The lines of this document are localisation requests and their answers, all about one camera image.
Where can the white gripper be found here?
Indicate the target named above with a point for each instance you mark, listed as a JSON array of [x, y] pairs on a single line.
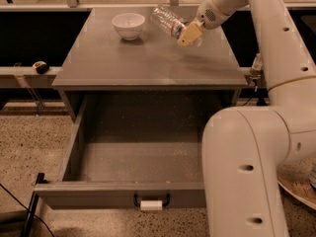
[[208, 15]]

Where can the clear plastic water bottle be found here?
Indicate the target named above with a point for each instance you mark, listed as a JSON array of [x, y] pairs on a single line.
[[168, 21]]

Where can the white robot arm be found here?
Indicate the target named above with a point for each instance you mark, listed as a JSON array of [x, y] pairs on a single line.
[[242, 146]]

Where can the clear bottle on ledge left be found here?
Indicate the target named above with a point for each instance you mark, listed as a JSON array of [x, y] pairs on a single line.
[[257, 66]]

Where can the grey cabinet with flat top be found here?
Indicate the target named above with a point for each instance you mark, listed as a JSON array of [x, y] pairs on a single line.
[[101, 60]]

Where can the open grey top drawer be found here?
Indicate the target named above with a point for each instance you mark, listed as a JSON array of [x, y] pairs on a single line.
[[137, 143]]

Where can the white ceramic bowl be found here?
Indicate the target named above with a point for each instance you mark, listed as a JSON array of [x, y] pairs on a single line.
[[129, 26]]

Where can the black and yellow tape measure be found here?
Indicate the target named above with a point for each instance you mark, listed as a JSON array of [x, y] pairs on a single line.
[[40, 67]]

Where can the tan sneaker shoe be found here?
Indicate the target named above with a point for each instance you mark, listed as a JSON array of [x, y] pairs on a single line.
[[301, 190]]

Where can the black stand at lower left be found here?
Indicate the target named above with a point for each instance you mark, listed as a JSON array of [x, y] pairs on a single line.
[[21, 220]]

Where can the black and white drawer handle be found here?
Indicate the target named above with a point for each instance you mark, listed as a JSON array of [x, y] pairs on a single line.
[[151, 203]]

